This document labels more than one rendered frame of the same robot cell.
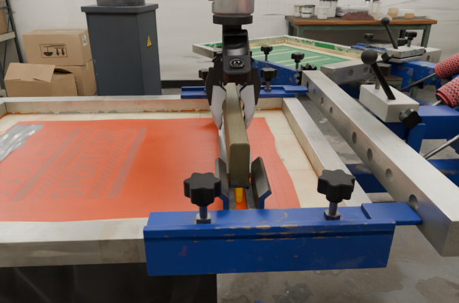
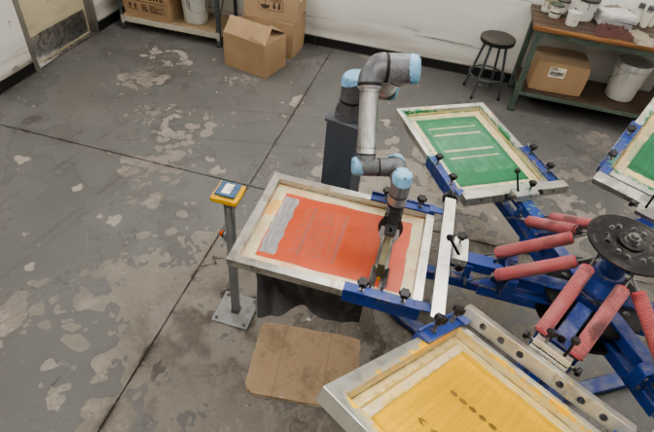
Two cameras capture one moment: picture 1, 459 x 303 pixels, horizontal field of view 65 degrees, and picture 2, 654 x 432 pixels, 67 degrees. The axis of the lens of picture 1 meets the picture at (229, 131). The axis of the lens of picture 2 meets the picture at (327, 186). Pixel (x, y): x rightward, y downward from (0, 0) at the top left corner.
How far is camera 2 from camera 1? 1.50 m
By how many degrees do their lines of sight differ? 21
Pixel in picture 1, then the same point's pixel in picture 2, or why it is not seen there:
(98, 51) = (329, 141)
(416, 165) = (441, 292)
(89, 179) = (322, 250)
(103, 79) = (328, 156)
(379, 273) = (490, 309)
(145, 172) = (345, 252)
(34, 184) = (302, 246)
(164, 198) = (350, 270)
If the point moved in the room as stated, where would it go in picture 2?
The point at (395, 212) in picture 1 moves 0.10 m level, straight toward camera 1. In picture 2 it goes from (423, 306) to (406, 321)
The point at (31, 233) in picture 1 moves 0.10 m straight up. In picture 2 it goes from (308, 277) to (309, 261)
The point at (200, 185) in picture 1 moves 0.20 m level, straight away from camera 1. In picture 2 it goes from (362, 283) to (370, 244)
